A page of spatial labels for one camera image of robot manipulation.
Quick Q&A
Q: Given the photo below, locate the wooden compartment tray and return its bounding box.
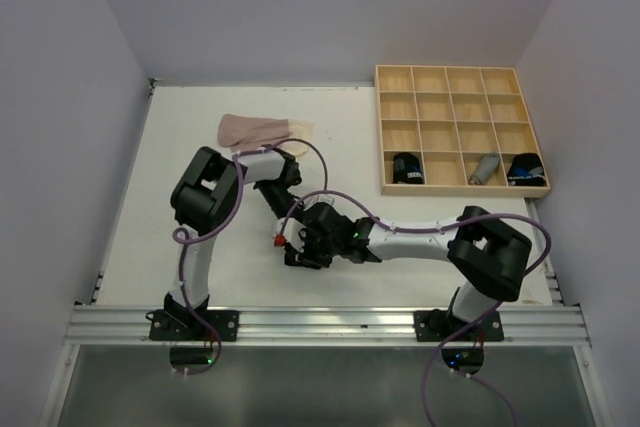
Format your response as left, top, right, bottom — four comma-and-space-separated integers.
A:
374, 65, 551, 199

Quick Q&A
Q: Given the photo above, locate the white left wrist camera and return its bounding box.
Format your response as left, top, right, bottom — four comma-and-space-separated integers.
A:
314, 192, 335, 206

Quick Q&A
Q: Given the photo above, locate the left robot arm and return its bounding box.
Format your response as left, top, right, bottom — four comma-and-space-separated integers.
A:
164, 147, 302, 340

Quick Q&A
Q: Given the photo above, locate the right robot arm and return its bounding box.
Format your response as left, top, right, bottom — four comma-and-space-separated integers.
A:
274, 202, 532, 340

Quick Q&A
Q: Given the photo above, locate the black blue rolled underwear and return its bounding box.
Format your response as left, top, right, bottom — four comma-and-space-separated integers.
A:
507, 152, 547, 187

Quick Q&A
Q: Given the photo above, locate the pink beige underwear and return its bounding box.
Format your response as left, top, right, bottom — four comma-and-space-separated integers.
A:
217, 114, 314, 153

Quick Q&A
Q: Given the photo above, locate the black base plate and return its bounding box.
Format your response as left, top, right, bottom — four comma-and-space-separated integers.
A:
413, 309, 505, 342
145, 309, 240, 342

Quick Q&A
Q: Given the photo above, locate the aluminium front rail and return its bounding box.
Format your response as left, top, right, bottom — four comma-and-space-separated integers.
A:
64, 305, 590, 347

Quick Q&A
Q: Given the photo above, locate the dark rolled underwear in tray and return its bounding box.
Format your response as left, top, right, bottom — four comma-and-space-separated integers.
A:
392, 152, 425, 185

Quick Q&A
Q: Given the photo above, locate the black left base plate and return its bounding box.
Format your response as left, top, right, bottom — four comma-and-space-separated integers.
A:
145, 309, 240, 342

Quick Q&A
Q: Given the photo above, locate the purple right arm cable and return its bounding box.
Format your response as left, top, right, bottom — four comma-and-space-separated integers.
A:
277, 190, 553, 427

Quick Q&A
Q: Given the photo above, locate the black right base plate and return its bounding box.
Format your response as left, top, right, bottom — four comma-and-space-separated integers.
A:
413, 309, 505, 342

